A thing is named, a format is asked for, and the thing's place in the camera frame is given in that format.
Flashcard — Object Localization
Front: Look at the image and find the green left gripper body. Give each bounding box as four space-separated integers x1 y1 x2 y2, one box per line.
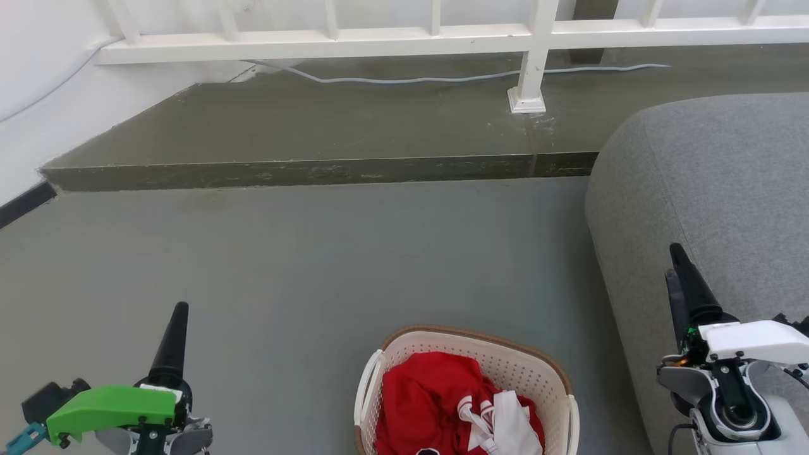
46 384 193 447

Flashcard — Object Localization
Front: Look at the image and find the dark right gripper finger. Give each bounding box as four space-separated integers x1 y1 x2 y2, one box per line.
669 243 724 327
664 270 690 349

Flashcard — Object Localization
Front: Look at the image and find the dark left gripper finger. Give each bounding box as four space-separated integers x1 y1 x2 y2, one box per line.
140 301 192 405

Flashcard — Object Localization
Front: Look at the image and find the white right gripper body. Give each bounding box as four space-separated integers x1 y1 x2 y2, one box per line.
679 319 809 368

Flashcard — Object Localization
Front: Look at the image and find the cream perforated laundry basket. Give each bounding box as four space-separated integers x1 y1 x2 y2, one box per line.
353 325 580 455

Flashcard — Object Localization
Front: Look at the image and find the grey fabric sofa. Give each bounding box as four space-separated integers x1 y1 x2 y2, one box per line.
584 92 809 455

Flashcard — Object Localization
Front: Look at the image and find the white garment with red stripes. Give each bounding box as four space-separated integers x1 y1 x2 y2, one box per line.
458 390 543 455

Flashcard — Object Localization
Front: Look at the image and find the black baseboard strip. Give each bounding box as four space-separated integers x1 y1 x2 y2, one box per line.
0 181 58 230

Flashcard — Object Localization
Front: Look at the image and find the white wooden railing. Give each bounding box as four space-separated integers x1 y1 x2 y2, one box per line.
95 0 809 115

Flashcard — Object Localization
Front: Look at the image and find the pale cable on wall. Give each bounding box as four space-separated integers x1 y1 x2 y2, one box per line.
0 37 125 124

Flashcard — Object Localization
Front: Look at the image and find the grey floor cable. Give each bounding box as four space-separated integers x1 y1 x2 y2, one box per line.
243 59 672 85

